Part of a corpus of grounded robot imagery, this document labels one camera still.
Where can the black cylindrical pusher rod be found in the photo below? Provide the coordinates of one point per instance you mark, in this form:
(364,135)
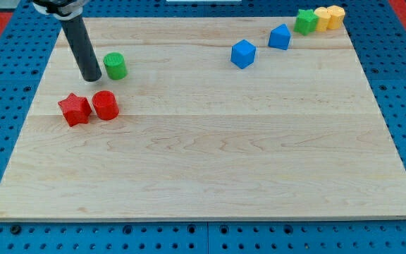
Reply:
(82,49)

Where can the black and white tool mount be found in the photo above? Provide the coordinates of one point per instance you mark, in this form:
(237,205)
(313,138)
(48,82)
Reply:
(60,9)

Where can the green cylinder block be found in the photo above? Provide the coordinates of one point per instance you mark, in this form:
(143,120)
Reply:
(114,63)

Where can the light wooden board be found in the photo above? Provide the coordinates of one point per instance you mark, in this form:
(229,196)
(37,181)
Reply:
(295,136)

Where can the red cylinder block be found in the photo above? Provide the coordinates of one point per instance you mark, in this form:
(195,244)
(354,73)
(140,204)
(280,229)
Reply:
(105,105)

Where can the red star block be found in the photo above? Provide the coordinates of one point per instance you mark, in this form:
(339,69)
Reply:
(75,109)

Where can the blue cube block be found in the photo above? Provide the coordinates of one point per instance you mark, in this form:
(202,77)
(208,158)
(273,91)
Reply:
(243,54)

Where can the blue pentagon block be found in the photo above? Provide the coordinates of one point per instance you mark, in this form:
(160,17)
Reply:
(280,37)

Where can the green star block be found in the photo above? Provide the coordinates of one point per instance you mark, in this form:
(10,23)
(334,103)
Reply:
(306,21)

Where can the yellow heart block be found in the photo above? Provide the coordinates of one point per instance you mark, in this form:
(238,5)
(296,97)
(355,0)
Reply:
(323,19)

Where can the yellow hexagon block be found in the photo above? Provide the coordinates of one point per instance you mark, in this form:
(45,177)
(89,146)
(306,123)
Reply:
(337,15)

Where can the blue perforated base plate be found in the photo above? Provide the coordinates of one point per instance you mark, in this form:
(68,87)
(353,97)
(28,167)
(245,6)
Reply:
(377,30)

